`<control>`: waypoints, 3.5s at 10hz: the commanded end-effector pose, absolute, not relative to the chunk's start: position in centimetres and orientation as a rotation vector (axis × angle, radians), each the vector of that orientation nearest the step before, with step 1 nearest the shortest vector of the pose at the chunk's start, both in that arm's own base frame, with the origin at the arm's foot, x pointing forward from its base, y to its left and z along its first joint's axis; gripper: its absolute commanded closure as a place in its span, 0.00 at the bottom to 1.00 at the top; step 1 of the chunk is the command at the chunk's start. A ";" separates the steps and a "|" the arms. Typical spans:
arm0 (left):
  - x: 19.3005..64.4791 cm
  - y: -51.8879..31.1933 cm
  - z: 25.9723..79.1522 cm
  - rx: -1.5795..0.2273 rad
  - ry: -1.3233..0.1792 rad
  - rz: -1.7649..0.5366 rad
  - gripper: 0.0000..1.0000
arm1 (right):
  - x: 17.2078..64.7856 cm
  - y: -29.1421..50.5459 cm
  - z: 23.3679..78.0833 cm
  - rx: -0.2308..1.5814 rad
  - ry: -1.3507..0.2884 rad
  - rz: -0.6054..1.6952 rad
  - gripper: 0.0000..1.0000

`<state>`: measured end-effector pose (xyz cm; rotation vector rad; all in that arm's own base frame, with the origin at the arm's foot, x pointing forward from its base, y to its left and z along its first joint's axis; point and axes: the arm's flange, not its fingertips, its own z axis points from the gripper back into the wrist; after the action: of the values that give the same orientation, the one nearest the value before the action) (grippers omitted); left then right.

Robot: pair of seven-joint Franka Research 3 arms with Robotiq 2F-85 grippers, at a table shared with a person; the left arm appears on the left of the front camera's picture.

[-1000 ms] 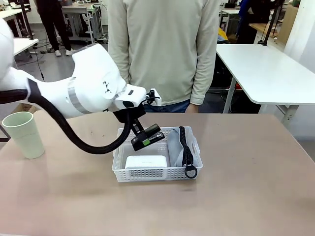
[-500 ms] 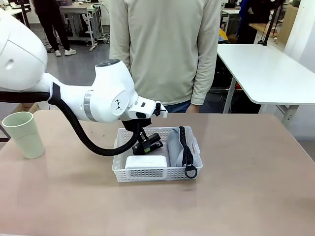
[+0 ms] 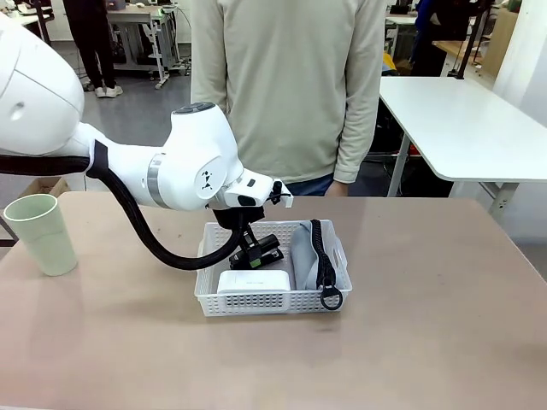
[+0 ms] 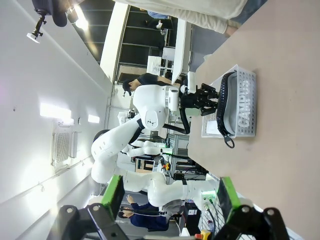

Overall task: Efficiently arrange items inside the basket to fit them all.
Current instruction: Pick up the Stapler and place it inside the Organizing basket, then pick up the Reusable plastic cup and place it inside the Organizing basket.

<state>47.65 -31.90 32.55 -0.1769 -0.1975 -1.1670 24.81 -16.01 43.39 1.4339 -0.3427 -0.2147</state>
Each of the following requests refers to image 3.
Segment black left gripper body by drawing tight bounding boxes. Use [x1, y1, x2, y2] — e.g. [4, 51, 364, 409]
[211, 206, 268, 234]

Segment black stapler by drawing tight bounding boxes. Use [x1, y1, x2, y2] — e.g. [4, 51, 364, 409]
[228, 233, 285, 271]

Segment white digital clock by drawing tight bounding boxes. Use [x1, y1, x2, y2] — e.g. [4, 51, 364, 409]
[216, 268, 293, 296]

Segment person right forearm beige sleeve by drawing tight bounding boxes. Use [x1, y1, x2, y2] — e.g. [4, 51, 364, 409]
[190, 25, 234, 117]

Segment person left forearm beige sleeve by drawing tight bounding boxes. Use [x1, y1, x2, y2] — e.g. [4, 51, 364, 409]
[332, 63, 381, 185]

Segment white perforated plastic basket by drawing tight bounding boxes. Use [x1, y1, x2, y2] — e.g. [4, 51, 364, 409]
[194, 219, 354, 318]

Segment person left hand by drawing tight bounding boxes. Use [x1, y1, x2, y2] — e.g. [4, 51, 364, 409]
[326, 179, 352, 197]

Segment grey fabric pouch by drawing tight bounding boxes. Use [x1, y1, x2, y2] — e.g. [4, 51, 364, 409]
[290, 220, 339, 292]

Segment blue jeans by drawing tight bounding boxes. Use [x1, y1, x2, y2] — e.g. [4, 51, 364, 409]
[279, 173, 337, 197]

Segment person torso beige sweater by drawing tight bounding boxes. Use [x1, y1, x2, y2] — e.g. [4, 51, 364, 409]
[190, 0, 388, 185]

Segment pale green plastic cup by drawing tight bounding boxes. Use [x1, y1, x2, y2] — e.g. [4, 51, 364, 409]
[3, 193, 79, 278]

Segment brown cardboard box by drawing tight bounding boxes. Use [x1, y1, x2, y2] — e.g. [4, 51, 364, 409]
[24, 176, 72, 199]

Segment grey background workbench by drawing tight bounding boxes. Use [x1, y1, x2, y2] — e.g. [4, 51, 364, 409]
[105, 3, 181, 91]

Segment background person in black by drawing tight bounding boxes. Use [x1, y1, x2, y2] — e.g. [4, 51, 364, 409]
[62, 0, 124, 99]

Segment large white table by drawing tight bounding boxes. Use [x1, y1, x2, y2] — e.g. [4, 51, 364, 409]
[378, 75, 547, 210]

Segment background person in blue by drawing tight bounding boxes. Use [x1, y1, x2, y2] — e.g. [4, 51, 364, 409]
[410, 0, 473, 78]

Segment wooden background table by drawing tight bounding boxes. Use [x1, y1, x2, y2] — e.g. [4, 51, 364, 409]
[432, 38, 502, 79]

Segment black slanted pole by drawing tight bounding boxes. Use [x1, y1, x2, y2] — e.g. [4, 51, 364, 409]
[453, 0, 493, 81]

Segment tall cardboard box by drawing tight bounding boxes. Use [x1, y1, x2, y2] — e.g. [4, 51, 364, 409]
[484, 7, 519, 79]

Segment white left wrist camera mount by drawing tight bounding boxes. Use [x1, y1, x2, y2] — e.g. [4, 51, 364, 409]
[268, 180, 297, 209]

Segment black coiled cord with ring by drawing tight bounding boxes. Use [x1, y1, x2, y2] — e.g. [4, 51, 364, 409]
[310, 218, 344, 312]

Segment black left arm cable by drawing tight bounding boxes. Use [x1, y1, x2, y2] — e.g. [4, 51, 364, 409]
[0, 139, 251, 272]

